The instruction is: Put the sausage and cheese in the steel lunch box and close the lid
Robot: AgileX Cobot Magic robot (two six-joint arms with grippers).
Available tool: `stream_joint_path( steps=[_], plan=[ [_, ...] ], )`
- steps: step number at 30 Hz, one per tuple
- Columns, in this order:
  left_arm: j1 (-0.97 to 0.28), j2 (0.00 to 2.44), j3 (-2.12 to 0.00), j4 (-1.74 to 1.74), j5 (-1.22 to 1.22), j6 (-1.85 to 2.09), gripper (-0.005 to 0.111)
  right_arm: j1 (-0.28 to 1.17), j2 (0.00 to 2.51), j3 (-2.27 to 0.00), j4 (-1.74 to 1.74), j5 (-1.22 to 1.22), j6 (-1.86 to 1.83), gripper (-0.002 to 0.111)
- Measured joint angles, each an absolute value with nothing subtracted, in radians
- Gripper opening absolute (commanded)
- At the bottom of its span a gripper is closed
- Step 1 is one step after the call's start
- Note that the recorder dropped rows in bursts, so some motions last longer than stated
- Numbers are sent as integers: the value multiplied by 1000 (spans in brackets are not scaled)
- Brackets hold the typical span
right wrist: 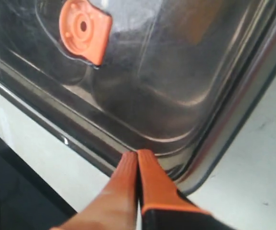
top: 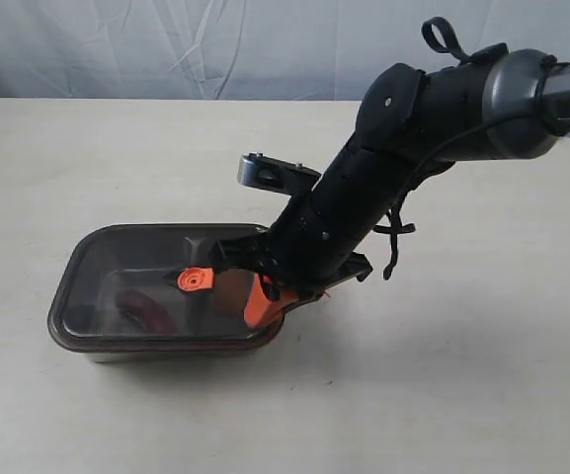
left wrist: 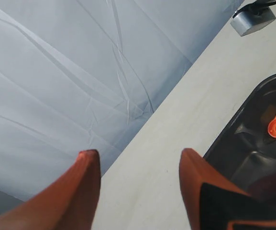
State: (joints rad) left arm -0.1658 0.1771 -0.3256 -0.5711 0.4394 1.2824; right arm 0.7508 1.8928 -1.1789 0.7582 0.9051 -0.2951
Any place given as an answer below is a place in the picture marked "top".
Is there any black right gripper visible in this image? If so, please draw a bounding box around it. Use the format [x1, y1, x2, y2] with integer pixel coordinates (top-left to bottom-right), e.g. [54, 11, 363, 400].
[209, 194, 372, 329]

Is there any yellow toy cheese wedge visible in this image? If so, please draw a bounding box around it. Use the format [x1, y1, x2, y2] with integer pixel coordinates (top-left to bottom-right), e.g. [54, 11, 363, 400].
[213, 269, 254, 320]

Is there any red toy sausage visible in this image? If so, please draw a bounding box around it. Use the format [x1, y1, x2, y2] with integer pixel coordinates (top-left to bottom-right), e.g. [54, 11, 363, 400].
[116, 289, 177, 335]

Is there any dark lid with orange seal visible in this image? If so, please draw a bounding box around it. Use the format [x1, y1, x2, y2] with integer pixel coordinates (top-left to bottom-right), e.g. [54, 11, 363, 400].
[47, 223, 284, 354]

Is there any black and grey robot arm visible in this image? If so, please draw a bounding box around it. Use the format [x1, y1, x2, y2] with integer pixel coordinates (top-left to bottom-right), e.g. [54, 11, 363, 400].
[210, 44, 570, 328]

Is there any steel two-compartment lunch box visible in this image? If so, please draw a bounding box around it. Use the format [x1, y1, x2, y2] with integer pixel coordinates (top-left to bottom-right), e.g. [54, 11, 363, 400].
[86, 340, 276, 364]

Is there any grey-blue wrinkled backdrop cloth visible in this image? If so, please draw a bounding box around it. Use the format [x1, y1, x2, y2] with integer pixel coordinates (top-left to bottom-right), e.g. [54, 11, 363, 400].
[0, 1, 570, 101]

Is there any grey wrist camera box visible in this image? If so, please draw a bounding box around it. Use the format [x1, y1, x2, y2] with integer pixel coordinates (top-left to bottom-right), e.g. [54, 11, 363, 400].
[237, 153, 321, 197]

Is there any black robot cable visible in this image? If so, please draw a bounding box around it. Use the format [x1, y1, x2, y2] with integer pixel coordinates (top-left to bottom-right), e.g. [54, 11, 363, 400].
[375, 192, 417, 281]

